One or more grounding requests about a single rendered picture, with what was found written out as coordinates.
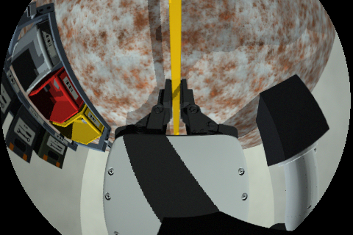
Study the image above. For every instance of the yellow vertical bar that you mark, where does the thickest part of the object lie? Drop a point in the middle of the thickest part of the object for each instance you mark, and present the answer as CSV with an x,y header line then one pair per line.
x,y
175,21

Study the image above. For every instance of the grey metal bin rack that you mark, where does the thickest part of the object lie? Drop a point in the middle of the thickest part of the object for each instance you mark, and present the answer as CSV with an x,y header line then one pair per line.
x,y
44,12

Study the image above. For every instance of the olive green case with orange latches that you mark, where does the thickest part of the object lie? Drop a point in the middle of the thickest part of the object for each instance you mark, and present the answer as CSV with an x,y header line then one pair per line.
x,y
50,149

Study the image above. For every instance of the yellow open bin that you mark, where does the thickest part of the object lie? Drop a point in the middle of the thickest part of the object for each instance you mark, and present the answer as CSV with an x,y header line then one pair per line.
x,y
79,131

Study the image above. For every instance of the red open bin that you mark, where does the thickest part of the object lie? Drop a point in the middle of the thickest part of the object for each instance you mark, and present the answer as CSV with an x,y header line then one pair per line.
x,y
53,104

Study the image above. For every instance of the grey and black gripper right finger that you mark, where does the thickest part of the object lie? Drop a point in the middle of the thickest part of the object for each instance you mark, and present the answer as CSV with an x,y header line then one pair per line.
x,y
195,121

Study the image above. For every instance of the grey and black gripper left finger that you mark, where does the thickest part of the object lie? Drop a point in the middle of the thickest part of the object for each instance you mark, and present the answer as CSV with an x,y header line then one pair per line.
x,y
156,121

